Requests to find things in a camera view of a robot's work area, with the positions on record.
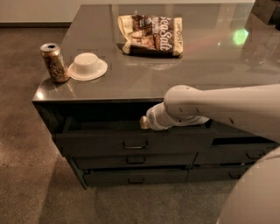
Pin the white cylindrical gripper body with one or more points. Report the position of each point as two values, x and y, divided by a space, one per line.
152 120

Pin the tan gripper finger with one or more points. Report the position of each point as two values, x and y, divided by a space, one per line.
144 122

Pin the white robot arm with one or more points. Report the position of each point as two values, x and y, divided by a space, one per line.
252 109

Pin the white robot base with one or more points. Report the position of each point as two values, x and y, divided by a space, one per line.
255 199

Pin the dark grey drawer cabinet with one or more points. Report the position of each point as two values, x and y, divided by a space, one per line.
225 46

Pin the white upturned plastic bowl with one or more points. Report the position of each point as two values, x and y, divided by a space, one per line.
87 66

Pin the brown sea salt snack bag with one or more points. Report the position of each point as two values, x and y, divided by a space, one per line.
152 34

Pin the gold soda can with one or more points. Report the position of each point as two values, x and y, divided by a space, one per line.
54 62

